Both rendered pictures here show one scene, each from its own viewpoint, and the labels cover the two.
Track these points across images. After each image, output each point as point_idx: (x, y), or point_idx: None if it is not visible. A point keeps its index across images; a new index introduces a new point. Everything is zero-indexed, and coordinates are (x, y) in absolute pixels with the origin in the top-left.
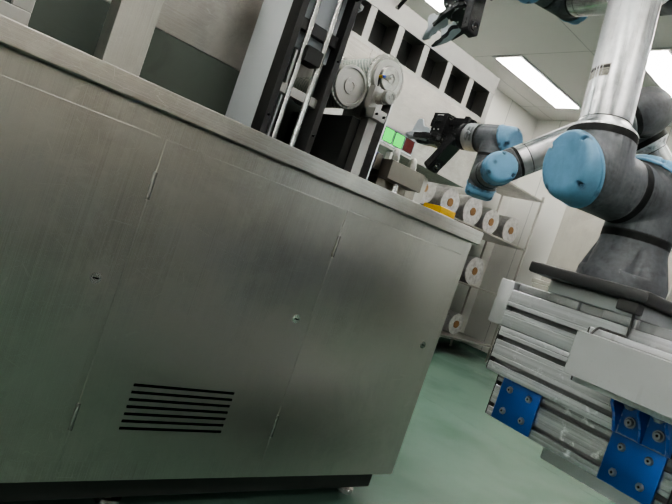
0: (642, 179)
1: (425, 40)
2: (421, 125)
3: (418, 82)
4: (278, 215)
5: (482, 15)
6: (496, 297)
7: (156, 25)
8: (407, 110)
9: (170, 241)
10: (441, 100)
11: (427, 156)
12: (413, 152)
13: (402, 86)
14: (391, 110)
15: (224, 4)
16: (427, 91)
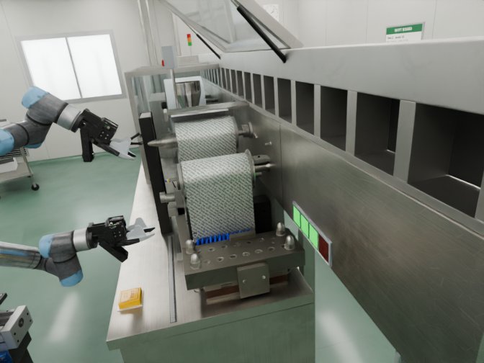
0: None
1: (311, 78)
2: (136, 222)
3: (316, 148)
4: None
5: (81, 144)
6: (29, 312)
7: (238, 151)
8: (315, 192)
9: None
10: (348, 172)
11: (352, 278)
12: (333, 261)
13: (183, 184)
14: (303, 192)
15: None
16: (328, 160)
